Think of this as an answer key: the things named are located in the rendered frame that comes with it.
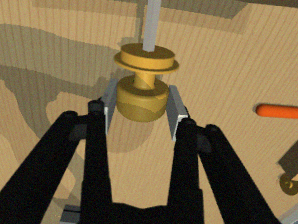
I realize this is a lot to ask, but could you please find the brass door knob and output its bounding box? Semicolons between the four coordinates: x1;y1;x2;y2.
114;0;179;122
279;173;298;196

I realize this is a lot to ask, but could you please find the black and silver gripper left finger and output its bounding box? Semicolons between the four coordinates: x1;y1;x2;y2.
0;78;118;224

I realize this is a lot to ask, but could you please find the orange rounded bar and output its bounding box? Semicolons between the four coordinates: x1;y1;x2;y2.
255;104;298;119

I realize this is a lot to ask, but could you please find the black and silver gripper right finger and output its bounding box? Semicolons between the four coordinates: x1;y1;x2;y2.
166;85;282;224

